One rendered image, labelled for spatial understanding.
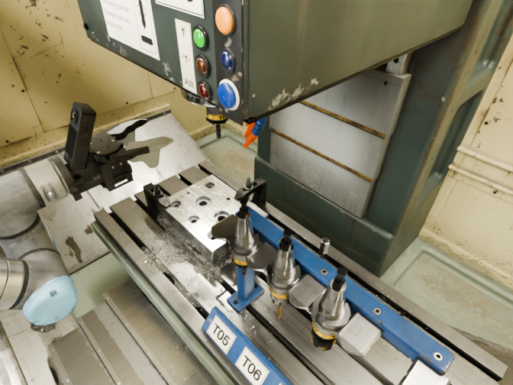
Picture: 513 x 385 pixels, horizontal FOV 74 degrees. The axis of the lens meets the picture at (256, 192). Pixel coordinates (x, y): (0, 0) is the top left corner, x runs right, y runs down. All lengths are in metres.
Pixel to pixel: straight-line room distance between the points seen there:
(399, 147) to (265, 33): 0.79
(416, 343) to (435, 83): 0.65
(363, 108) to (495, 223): 0.73
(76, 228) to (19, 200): 0.97
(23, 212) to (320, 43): 0.54
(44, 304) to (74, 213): 1.07
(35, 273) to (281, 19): 0.50
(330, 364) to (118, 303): 0.71
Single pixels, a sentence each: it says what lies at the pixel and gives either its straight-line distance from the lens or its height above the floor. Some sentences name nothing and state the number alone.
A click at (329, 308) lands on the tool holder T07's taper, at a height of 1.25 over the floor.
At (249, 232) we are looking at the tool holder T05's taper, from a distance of 0.67.
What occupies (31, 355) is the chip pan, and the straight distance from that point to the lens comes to 1.37.
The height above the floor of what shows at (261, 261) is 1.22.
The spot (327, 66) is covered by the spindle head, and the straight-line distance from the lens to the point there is 0.50.
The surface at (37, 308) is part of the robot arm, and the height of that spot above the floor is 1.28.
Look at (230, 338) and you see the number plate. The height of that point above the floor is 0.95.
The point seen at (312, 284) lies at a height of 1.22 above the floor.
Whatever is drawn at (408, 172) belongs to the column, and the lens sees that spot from 1.14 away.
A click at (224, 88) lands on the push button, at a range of 0.41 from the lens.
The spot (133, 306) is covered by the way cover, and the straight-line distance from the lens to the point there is 1.25.
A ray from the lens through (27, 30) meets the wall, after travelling 1.67.
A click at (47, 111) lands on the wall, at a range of 1.77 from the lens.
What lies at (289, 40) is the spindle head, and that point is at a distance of 0.42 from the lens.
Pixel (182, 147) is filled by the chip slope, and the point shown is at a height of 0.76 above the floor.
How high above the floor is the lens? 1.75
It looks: 40 degrees down
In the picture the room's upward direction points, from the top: 1 degrees clockwise
